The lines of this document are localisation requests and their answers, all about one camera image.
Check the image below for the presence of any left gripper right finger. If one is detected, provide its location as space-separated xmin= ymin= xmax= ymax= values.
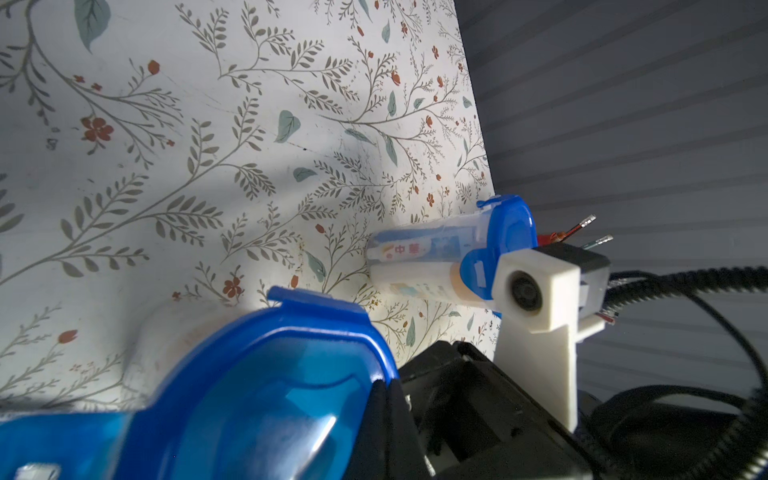
xmin=386 ymin=380 xmax=431 ymax=480

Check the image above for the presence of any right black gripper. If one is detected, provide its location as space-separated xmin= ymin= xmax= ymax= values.
xmin=575 ymin=385 xmax=767 ymax=479

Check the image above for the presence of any blue-lid clear jar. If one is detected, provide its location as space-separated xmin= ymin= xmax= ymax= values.
xmin=365 ymin=195 xmax=538 ymax=308
xmin=1 ymin=287 xmax=398 ymax=479

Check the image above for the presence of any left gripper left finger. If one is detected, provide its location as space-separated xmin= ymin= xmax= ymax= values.
xmin=343 ymin=380 xmax=388 ymax=480

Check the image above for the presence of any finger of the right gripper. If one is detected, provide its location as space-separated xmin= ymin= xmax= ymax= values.
xmin=399 ymin=341 xmax=594 ymax=479

